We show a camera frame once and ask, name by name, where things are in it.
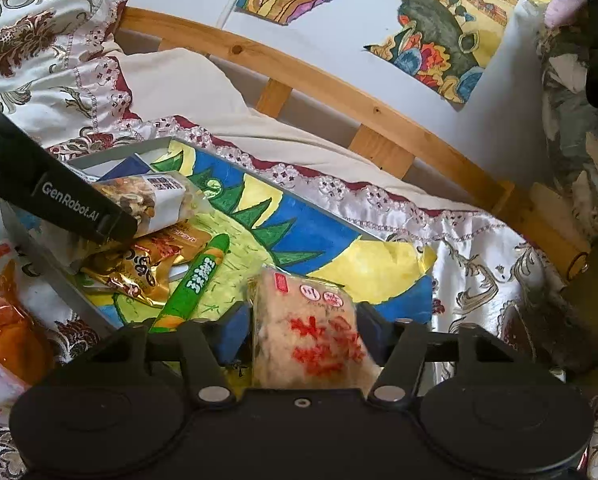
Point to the pink plush piece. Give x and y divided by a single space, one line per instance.
564 10

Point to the white label snack packet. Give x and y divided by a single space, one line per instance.
164 200

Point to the blue snack packet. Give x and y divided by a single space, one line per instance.
126 167

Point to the grey tray with drawing lining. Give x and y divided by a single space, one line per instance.
304 230

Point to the gold snack packet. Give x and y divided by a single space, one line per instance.
144 270

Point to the green snack stick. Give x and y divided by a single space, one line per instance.
199 280

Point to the pale red-print snack packet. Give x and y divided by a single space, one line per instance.
309 335

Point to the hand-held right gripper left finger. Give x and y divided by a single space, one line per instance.
235 332

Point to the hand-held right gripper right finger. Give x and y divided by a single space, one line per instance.
374 330

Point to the brown hanging cloth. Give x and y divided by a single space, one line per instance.
579 320

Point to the green hill landscape drawing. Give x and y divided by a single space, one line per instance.
444 35

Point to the cream pillow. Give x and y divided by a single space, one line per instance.
204 90

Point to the orange snack packet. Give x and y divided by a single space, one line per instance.
9 330

